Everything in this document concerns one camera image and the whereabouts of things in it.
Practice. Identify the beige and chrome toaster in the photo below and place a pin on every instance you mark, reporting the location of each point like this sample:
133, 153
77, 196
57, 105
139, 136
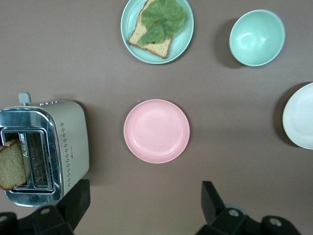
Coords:
71, 137

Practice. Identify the toast slice under lettuce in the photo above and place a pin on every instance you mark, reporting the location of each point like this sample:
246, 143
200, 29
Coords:
156, 47

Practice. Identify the green plate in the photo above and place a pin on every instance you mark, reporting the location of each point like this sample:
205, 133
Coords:
182, 41

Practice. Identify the pink plate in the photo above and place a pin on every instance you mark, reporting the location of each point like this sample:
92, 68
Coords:
156, 131

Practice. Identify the brown bread slice in toaster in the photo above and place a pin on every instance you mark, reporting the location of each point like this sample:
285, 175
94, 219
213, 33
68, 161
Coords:
12, 166

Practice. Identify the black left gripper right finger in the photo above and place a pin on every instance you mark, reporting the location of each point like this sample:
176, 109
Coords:
215, 213

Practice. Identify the beige plate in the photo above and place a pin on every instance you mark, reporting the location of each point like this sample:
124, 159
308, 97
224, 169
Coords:
300, 117

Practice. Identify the green lettuce leaf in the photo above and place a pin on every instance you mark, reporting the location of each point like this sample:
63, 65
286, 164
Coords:
163, 17

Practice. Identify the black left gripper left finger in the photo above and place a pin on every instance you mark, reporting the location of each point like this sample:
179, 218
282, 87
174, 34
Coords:
66, 210

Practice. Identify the green bowl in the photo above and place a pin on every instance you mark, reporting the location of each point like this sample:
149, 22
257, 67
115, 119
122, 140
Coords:
256, 39

